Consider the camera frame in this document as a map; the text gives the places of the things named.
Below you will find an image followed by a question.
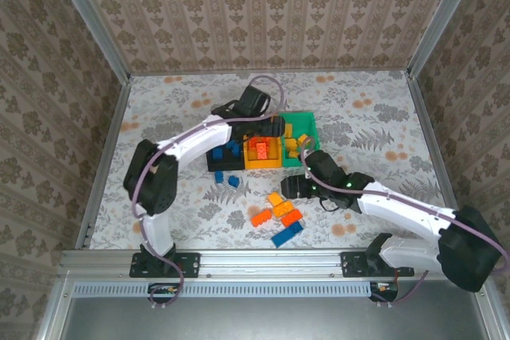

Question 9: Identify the yellow plastic bin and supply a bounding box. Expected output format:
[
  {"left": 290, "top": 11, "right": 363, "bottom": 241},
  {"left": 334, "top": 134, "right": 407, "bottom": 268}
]
[{"left": 243, "top": 135, "right": 284, "bottom": 170}]

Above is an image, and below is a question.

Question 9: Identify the aluminium side rail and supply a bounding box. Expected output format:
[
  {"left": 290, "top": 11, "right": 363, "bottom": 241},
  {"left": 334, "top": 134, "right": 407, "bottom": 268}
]
[
  {"left": 74, "top": 75, "right": 132, "bottom": 252},
  {"left": 408, "top": 71, "right": 467, "bottom": 224}
]

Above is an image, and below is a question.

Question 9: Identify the grey metal sheet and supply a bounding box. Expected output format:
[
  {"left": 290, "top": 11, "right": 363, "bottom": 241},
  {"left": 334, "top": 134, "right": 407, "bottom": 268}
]
[{"left": 47, "top": 294, "right": 499, "bottom": 340}]

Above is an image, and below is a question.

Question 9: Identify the aluminium frame post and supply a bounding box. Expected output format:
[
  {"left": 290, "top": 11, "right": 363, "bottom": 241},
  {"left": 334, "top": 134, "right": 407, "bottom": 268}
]
[
  {"left": 45, "top": 0, "right": 132, "bottom": 80},
  {"left": 406, "top": 0, "right": 490, "bottom": 78}
]

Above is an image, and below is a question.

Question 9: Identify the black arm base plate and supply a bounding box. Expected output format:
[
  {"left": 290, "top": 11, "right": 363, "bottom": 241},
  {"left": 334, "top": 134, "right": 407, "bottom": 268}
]
[
  {"left": 129, "top": 251, "right": 201, "bottom": 279},
  {"left": 340, "top": 251, "right": 415, "bottom": 279}
]

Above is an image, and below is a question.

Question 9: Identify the floral patterned table cover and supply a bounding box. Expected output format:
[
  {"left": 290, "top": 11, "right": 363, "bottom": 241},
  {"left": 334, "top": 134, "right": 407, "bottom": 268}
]
[{"left": 89, "top": 71, "right": 457, "bottom": 250}]

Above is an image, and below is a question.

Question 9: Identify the wide aluminium mounting rail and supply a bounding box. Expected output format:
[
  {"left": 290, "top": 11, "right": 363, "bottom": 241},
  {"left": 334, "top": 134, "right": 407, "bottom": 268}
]
[{"left": 59, "top": 248, "right": 418, "bottom": 279}]

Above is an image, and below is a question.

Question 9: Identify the long blue lego brick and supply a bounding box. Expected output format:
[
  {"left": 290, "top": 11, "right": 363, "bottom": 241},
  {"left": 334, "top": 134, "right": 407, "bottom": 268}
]
[{"left": 270, "top": 222, "right": 304, "bottom": 248}]

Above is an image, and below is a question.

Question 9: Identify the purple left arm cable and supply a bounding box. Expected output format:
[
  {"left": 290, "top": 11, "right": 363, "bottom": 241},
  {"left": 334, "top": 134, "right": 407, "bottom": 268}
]
[{"left": 130, "top": 75, "right": 285, "bottom": 311}]

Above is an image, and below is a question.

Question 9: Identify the green plastic bin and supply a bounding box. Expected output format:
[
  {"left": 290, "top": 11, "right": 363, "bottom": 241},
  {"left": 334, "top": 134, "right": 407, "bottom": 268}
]
[{"left": 278, "top": 111, "right": 322, "bottom": 169}]

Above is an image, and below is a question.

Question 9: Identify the thin aluminium rail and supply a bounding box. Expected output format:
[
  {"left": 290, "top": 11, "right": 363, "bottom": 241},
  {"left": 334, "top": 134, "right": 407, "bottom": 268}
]
[{"left": 127, "top": 68, "right": 412, "bottom": 77}]

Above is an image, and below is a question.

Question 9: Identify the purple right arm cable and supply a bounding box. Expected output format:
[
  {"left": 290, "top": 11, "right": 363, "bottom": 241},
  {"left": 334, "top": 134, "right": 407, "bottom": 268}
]
[{"left": 299, "top": 135, "right": 510, "bottom": 307}]

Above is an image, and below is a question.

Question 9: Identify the black plastic bin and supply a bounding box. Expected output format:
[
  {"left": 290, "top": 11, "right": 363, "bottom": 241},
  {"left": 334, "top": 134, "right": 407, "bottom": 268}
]
[{"left": 206, "top": 136, "right": 246, "bottom": 173}]

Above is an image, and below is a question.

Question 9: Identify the thin black cable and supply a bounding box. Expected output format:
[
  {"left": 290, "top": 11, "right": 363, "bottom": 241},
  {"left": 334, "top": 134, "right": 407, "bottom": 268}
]
[{"left": 318, "top": 196, "right": 339, "bottom": 213}]

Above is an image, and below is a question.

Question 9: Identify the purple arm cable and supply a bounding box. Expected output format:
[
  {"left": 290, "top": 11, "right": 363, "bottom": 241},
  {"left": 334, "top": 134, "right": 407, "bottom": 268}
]
[
  {"left": 130, "top": 75, "right": 285, "bottom": 311},
  {"left": 299, "top": 135, "right": 510, "bottom": 307}
]

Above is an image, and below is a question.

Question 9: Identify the white slotted cable duct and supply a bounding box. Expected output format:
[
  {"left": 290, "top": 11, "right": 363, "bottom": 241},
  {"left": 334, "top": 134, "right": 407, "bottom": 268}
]
[{"left": 73, "top": 282, "right": 375, "bottom": 299}]

